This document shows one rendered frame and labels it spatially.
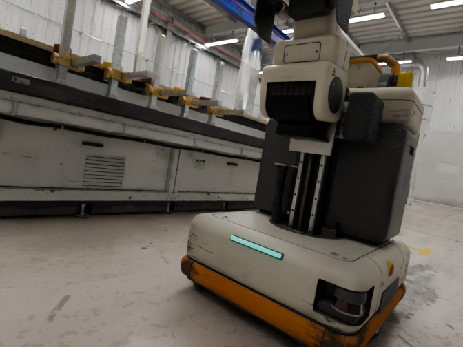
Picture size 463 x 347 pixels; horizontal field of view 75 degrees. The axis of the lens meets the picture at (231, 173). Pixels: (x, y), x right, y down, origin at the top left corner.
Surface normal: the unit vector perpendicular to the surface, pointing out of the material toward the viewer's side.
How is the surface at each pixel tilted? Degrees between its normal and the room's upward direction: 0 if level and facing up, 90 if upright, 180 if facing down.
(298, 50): 98
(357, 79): 92
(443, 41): 90
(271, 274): 90
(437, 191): 90
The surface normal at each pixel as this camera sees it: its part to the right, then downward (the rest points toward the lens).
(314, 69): -0.65, 0.07
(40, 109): 0.74, 0.16
